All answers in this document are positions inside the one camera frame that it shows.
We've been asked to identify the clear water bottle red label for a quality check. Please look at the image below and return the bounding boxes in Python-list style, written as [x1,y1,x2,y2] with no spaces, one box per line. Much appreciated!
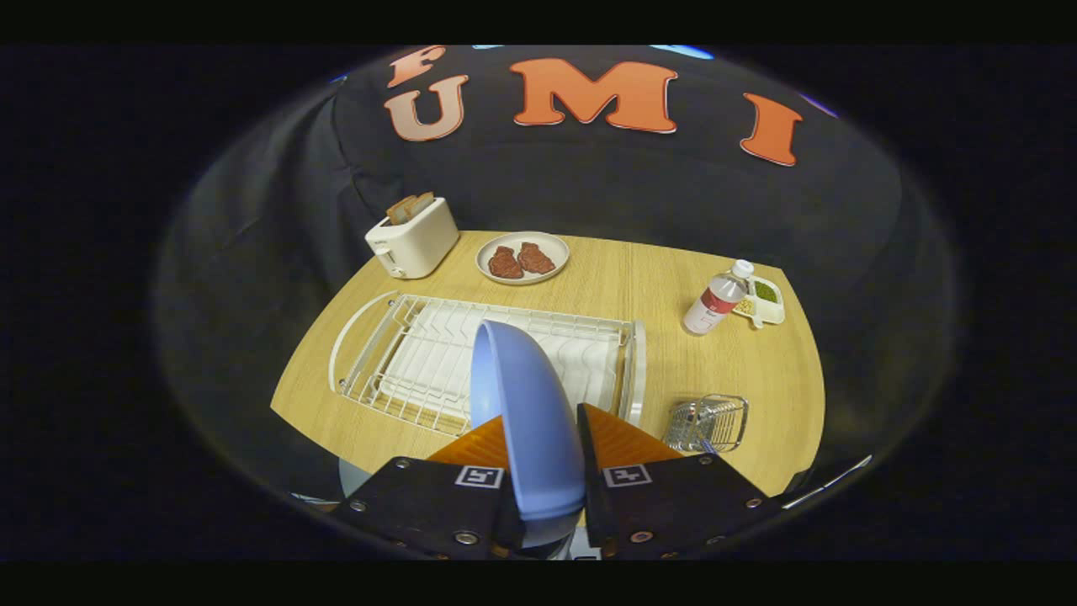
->
[682,259,756,337]

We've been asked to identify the white toaster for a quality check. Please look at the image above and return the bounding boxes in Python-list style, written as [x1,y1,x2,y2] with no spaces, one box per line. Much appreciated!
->
[365,197,461,280]

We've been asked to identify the white wire dish rack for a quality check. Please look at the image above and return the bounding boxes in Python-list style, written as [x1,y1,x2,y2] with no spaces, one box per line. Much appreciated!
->
[328,290,648,439]

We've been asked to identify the metal wire basket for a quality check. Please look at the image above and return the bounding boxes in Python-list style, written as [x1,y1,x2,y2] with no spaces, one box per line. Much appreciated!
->
[662,393,751,455]

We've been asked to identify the white divided snack tray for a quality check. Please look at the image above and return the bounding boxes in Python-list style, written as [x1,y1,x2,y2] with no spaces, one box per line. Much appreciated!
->
[732,275,787,330]

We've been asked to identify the black backdrop cloth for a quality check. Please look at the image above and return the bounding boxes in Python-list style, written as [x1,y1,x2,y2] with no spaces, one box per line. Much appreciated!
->
[160,46,952,506]

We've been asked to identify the blue plate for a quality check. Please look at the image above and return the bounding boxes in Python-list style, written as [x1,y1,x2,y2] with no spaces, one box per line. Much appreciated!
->
[469,319,588,522]

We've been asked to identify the beige plate with meat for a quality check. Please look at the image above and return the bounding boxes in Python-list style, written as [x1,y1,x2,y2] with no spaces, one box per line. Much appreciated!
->
[475,231,572,287]

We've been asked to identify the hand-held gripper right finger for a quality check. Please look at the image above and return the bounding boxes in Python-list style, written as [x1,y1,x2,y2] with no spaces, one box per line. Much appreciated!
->
[576,402,788,561]

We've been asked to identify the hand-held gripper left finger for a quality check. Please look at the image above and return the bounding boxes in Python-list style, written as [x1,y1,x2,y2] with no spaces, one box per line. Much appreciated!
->
[328,414,528,561]

